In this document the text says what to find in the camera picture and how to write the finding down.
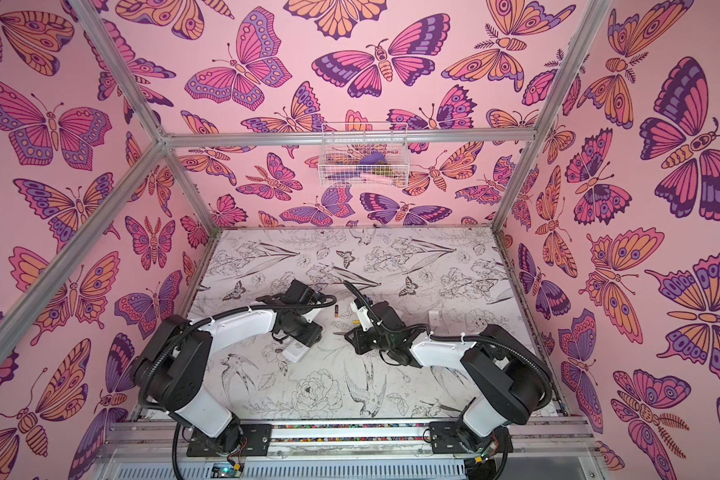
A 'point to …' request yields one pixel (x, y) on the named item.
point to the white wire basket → (364, 155)
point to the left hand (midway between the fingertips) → (315, 330)
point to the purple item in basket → (374, 159)
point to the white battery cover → (434, 318)
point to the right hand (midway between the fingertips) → (346, 333)
